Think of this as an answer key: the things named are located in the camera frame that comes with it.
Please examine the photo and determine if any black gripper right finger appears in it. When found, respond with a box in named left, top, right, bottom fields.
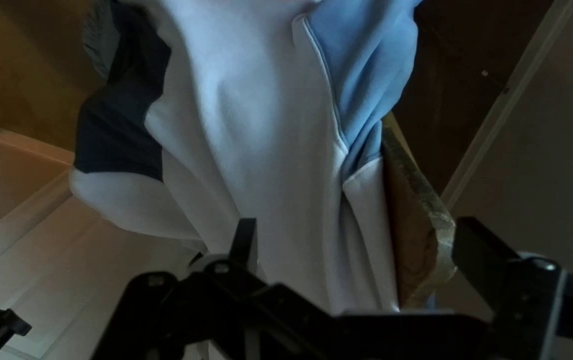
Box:
left=453, top=217, right=573, bottom=360

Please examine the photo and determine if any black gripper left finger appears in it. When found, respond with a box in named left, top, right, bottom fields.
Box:
left=92, top=217, right=343, bottom=360

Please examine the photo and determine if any white blue navy hoodie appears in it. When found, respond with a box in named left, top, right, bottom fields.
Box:
left=68, top=0, right=424, bottom=316

